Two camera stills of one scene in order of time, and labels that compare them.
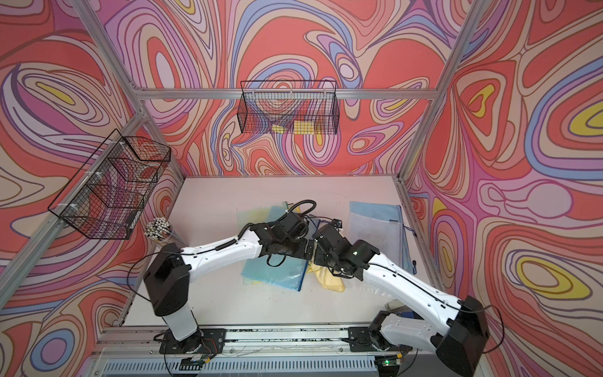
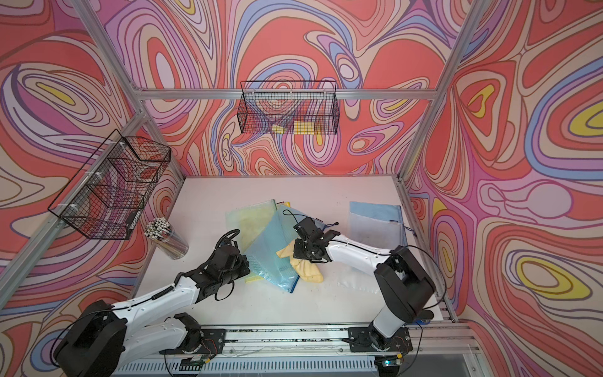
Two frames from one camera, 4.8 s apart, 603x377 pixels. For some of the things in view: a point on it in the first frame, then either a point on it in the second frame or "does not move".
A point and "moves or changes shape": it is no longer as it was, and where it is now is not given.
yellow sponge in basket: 300,127 does not move
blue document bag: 288,275 moves or changes shape
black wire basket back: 289,107 does not move
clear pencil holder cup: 161,229 does not move
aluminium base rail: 261,353 does not move
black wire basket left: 114,185 does not move
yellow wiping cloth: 326,277 moves or changes shape
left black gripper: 303,253 → 243,262
